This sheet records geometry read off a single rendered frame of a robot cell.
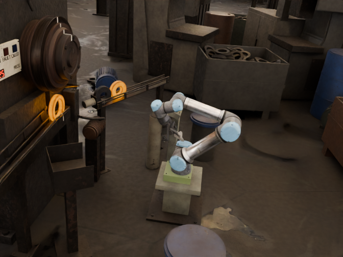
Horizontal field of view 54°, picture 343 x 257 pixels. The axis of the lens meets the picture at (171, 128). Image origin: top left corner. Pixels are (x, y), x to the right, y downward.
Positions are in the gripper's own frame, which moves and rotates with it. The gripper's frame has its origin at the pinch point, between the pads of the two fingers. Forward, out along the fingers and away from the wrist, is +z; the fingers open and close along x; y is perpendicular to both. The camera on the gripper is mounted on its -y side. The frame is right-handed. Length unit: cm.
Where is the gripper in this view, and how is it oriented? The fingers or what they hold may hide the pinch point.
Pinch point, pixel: (173, 142)
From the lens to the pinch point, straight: 235.3
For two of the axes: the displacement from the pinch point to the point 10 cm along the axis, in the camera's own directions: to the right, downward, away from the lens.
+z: 3.6, 7.0, 6.2
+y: 2.9, -7.2, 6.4
